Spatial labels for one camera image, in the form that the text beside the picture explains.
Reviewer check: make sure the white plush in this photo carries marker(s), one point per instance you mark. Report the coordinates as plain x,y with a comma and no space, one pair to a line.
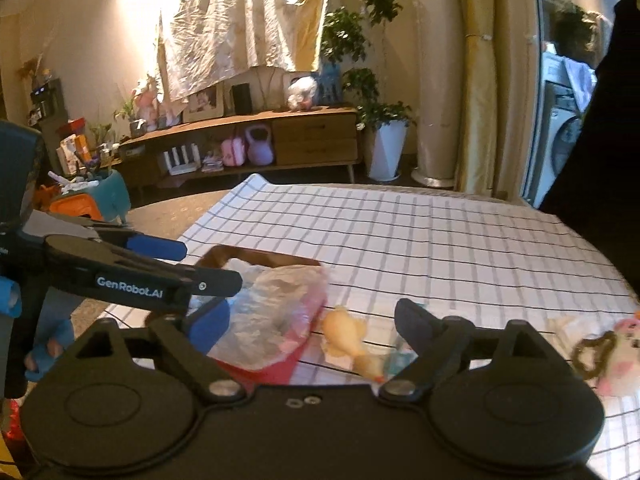
270,310

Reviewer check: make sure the pink flower bouquet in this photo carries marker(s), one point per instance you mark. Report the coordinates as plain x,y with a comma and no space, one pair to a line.
146,102

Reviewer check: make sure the small leafy shelf plant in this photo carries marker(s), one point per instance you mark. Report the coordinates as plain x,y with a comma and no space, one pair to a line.
575,32

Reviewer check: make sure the cream hanging cloth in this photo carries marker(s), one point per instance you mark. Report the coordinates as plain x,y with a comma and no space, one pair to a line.
240,25

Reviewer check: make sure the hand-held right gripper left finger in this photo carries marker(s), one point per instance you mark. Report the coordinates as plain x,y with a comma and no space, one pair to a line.
210,325

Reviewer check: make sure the blue ornament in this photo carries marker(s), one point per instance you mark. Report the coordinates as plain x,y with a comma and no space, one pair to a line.
330,85

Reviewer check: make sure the pink case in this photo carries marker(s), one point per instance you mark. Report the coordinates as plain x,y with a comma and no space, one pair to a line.
233,154

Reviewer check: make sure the framed photo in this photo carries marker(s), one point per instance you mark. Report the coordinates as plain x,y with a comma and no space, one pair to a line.
204,102

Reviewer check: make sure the black water dispenser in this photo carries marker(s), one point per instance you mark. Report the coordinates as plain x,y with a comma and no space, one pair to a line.
47,102

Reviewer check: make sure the beige wrapped column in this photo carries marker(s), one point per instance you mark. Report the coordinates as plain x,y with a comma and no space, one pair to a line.
436,85

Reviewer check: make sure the orange plastic stool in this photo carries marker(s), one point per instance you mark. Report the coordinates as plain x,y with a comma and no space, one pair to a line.
70,205

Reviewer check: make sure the white router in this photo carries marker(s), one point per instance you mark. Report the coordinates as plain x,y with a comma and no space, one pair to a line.
179,162

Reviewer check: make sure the checked white tablecloth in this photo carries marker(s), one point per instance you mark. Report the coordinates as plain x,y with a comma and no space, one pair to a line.
425,240

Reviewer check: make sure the white pink plush cat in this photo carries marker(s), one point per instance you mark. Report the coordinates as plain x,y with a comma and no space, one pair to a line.
620,357

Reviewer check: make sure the pale lavender garment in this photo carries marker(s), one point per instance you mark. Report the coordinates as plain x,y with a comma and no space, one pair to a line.
580,80

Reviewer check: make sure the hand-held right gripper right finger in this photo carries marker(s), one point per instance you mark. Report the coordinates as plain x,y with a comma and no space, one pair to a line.
417,325

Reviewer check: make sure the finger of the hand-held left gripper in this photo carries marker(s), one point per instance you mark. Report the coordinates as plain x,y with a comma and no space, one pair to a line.
155,247
150,282

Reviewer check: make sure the white plastic bag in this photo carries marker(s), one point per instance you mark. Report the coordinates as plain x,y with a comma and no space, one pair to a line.
301,94

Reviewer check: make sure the wooden sideboard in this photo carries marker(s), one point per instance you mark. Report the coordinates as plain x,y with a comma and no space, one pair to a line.
310,135

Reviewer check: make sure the purple kettlebell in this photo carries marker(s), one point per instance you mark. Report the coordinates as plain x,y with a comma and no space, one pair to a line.
259,147

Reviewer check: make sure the yellow rubber chicken toy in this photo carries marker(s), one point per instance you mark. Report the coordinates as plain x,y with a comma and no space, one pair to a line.
345,335

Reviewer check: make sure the red tin box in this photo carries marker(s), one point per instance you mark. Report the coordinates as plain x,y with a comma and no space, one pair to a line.
296,360

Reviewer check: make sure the white washing machine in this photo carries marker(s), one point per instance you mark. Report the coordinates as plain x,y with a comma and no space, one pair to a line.
555,135

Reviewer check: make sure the black rectangular speaker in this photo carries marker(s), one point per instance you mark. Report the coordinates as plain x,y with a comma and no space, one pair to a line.
242,100

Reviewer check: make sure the person's left hand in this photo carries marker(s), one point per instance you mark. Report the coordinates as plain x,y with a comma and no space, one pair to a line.
52,340

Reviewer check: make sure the beige curtain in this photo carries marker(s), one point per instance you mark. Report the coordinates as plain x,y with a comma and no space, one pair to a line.
492,85

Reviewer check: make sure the black draped cloth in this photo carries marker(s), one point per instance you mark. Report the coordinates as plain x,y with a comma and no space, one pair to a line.
610,160

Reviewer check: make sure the clear plastic wrapper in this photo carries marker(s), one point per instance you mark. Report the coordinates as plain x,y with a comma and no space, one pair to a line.
565,330

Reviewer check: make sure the green plant in white planter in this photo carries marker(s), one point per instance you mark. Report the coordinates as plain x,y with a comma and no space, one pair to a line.
387,150

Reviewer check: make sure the teal plastic stool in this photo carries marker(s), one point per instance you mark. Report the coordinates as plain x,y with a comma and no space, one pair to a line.
112,195

